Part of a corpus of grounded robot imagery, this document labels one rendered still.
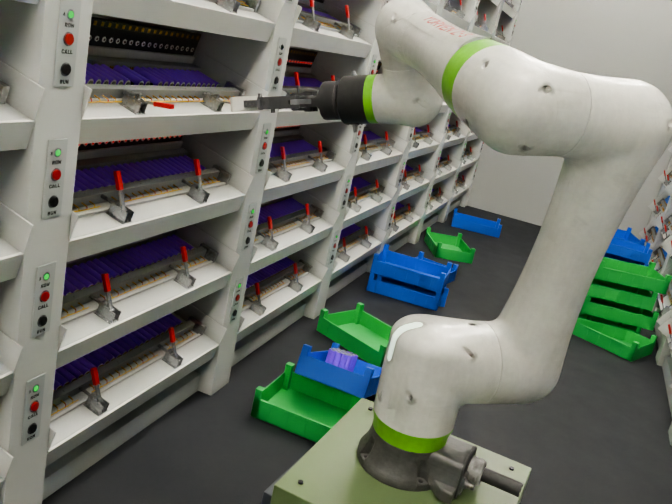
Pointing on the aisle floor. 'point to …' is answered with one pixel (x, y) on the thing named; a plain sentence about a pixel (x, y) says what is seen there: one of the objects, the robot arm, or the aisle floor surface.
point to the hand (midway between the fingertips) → (249, 103)
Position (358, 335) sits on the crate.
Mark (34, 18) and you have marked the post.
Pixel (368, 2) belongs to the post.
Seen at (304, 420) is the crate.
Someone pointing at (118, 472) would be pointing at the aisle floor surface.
